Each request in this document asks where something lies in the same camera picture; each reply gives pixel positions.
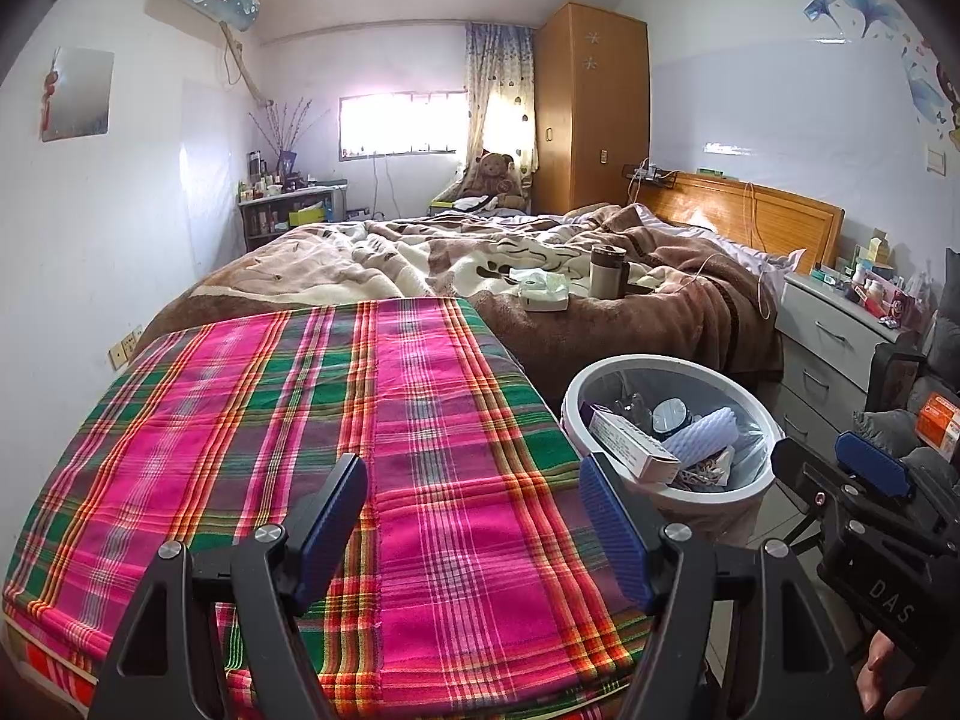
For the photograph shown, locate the silver wall panel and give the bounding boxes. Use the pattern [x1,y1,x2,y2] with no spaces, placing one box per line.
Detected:
[41,46,115,142]

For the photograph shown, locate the lavender bed sheet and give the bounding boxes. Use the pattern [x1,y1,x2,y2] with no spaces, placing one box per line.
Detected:
[637,202,809,276]

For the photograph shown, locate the dried branch bouquet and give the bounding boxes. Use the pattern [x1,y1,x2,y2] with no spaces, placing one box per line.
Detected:
[251,97,331,177]

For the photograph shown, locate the large white ribbed foam sleeve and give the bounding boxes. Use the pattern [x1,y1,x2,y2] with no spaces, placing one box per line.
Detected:
[664,405,743,466]

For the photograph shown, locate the patterned curtain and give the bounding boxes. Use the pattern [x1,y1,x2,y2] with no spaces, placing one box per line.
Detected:
[463,22,539,177]

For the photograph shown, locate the brown cream fleece blanket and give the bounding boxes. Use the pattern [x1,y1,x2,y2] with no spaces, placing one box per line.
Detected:
[135,202,785,402]

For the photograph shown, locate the brown teddy bear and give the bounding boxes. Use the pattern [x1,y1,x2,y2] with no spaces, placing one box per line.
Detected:
[457,152,526,209]

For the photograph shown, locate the small shelf desk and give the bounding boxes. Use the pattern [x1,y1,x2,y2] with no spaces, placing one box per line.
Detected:
[238,180,350,252]

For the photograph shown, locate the steel thermos cup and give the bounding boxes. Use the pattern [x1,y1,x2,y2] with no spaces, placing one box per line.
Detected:
[589,244,626,299]

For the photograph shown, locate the small white bottle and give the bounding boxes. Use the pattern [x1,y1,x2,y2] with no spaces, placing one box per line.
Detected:
[649,399,689,440]

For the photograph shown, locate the window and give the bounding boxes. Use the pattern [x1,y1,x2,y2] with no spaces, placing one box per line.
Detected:
[339,92,466,160]

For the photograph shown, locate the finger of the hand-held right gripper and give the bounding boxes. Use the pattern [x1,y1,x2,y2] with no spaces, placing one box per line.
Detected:
[835,431,914,502]
[772,439,850,530]

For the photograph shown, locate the air conditioner pipe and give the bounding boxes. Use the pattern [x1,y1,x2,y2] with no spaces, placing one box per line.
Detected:
[217,22,271,107]

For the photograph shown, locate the grey nightstand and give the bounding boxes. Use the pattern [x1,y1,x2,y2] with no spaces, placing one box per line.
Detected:
[772,271,912,451]

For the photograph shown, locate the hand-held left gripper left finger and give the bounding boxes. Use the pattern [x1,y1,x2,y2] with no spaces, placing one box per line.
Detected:
[90,452,370,720]

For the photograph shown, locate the blue flower wall decals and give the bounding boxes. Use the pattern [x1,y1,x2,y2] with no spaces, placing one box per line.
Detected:
[802,0,960,143]

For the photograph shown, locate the white tissue box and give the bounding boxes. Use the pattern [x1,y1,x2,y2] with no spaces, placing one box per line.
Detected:
[510,268,571,314]

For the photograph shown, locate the row of cosmetic bottles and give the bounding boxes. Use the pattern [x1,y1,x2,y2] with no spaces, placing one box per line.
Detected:
[238,154,316,203]

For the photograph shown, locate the grey jacket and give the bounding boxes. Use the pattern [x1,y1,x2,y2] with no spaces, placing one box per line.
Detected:
[855,251,960,533]

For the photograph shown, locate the power strip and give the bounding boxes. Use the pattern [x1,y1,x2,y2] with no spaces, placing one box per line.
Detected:
[622,161,676,188]

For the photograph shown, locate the pink green plaid blanket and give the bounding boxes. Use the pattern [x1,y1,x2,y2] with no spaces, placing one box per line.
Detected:
[0,298,676,720]

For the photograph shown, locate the black chair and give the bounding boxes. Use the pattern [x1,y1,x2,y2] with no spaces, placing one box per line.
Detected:
[862,337,929,421]

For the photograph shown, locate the orange box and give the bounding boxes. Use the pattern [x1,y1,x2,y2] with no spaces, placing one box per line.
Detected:
[916,392,960,460]

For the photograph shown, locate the wooden headboard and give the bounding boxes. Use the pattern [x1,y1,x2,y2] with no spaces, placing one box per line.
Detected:
[636,171,845,275]

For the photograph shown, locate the wooden wardrobe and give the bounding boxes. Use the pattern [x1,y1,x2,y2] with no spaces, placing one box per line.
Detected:
[534,2,652,215]

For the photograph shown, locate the white round trash bin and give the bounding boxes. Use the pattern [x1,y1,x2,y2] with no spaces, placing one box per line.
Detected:
[561,356,785,515]

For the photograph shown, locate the nightstand bottles and boxes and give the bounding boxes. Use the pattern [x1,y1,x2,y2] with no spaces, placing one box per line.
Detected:
[821,236,925,331]

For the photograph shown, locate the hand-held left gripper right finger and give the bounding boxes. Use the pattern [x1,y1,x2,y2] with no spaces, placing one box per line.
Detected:
[577,452,863,720]

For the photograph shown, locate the long purple white box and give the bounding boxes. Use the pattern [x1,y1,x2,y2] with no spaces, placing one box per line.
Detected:
[586,403,682,485]

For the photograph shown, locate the wall socket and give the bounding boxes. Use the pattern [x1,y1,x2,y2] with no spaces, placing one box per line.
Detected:
[109,326,145,370]

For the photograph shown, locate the person's right hand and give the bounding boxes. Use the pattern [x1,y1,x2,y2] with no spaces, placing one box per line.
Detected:
[855,634,923,720]

